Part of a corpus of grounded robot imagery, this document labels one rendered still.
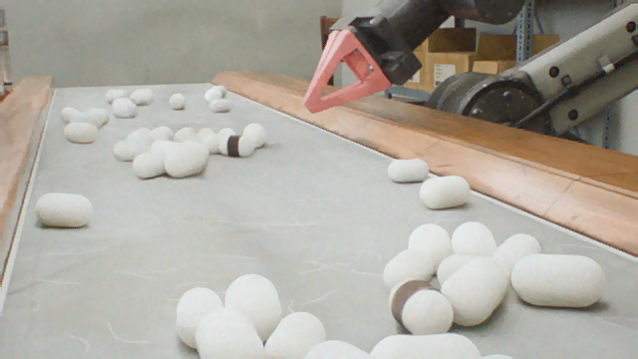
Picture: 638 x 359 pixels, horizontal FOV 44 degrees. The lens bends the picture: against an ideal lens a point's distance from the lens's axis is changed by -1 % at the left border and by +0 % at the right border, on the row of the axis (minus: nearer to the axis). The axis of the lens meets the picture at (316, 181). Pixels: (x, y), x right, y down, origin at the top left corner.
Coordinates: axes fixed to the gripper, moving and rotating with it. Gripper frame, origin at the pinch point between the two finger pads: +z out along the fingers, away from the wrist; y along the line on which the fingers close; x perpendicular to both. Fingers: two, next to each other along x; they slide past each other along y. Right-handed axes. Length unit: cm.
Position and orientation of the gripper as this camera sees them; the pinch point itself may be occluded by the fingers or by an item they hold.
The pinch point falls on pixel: (313, 103)
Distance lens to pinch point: 76.0
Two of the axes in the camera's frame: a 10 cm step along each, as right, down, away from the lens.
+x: 6.2, 7.1, 3.3
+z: -7.3, 6.8, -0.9
